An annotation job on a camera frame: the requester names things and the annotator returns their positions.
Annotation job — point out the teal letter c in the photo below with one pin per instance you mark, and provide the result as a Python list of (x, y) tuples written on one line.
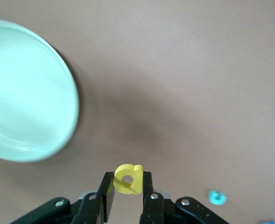
[(212, 198)]

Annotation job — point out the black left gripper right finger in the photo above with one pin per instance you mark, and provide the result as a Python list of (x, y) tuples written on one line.
[(151, 210)]

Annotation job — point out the yellow letter a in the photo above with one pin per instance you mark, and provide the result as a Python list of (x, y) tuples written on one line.
[(137, 179)]

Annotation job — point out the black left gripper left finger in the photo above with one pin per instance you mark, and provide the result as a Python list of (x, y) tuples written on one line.
[(105, 198)]

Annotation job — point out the green plate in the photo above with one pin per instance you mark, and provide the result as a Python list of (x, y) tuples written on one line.
[(23, 93)]

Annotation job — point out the teal letter r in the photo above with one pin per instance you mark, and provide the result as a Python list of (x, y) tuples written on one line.
[(269, 222)]

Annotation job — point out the brown table cover sheet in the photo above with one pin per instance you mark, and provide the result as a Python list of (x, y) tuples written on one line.
[(198, 70)]

